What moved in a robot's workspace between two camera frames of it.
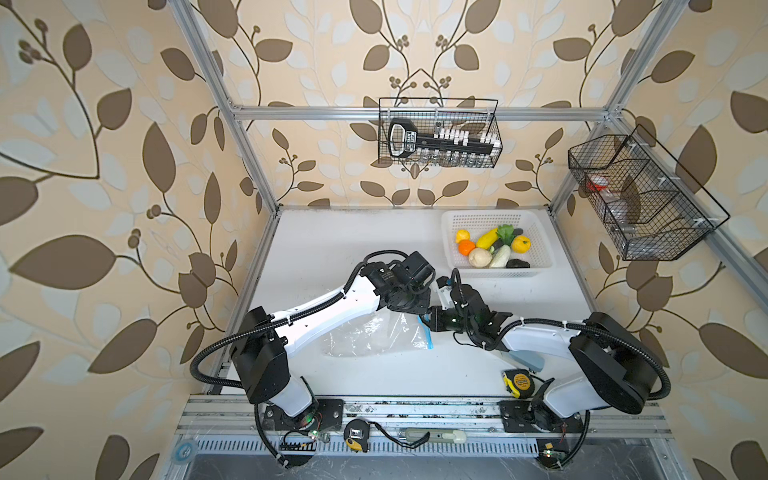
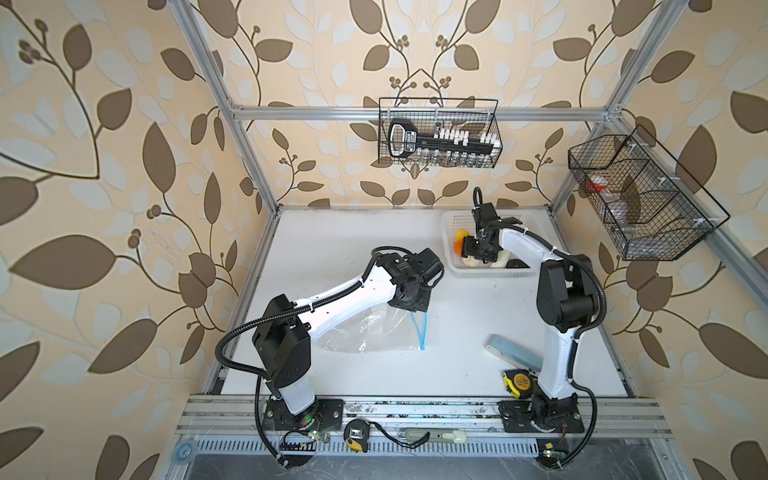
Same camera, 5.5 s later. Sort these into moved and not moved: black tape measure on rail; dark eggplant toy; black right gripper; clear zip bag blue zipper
Moved: black right gripper
Not moved: black tape measure on rail; clear zip bag blue zipper; dark eggplant toy
